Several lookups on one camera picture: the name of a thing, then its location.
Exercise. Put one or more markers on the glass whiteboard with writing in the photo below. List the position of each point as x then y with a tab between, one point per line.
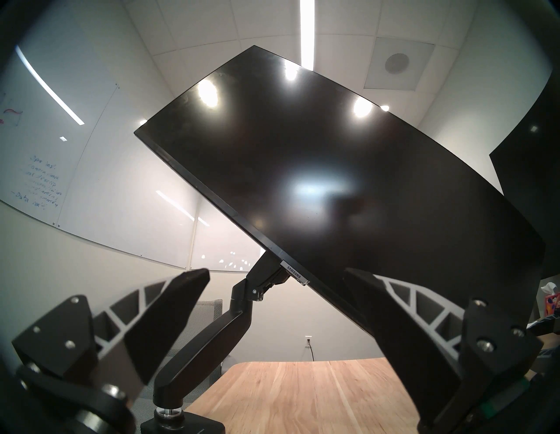
87	153

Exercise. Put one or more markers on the glass whiteboard without writing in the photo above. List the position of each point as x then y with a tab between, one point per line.
218	249

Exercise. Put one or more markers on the long ceiling light strip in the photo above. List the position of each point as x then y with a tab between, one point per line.
307	30

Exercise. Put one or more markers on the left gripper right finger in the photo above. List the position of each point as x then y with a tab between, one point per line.
407	341

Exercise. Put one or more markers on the curved black widescreen monitor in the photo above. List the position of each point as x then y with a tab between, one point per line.
328	175

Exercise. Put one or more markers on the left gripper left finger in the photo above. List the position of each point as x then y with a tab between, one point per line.
166	315

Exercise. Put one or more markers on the grey mesh chair with armrests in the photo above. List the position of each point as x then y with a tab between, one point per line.
205	313

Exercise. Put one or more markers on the large black wall television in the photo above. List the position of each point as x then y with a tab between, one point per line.
533	175

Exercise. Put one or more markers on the colourful floral tissue box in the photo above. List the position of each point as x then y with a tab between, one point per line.
552	302

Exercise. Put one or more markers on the round ceiling speaker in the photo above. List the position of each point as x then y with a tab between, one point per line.
397	63

